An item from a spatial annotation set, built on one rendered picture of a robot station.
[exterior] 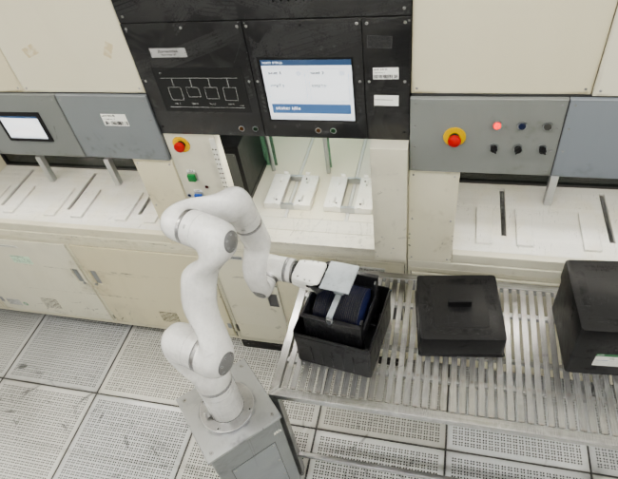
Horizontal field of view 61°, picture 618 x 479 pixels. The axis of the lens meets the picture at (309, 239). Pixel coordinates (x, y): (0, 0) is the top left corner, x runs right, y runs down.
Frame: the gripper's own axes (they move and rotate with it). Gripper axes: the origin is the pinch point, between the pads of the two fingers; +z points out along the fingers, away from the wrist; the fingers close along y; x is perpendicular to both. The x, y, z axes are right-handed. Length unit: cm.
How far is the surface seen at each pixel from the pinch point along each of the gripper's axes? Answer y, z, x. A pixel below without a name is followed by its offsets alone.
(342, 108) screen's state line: -34, -6, 43
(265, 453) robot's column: 43, -18, -52
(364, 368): 13.6, 11.5, -27.2
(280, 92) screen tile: -31, -26, 48
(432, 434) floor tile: -7, 34, -109
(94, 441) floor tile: 45, -122, -110
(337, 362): 13.6, 1.9, -28.1
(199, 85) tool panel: -28, -53, 51
